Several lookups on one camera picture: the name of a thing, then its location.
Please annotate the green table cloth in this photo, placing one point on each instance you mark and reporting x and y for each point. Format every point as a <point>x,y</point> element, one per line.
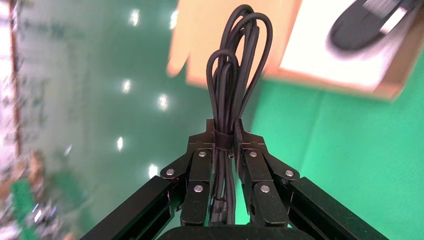
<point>348,149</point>

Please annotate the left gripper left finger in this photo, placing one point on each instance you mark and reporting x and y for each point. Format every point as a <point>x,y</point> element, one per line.
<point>198,172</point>

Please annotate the brown cardboard box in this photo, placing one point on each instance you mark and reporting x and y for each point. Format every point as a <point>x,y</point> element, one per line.
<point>202,39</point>

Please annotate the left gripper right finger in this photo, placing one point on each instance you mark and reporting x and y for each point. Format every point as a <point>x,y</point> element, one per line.
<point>261,175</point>

